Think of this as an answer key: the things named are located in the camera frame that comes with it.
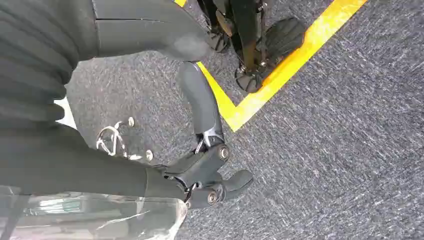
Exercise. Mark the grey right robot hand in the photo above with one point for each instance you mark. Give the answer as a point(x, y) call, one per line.
point(139, 30)

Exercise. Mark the black robot leg and foot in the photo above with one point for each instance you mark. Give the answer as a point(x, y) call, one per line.
point(248, 39)

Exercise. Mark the right arm ribbed grey sleeve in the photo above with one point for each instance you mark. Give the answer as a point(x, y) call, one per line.
point(30, 49)

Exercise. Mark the small white panel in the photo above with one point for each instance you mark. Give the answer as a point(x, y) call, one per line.
point(65, 114)

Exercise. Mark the shiny steel bench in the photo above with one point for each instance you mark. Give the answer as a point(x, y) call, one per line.
point(82, 218)

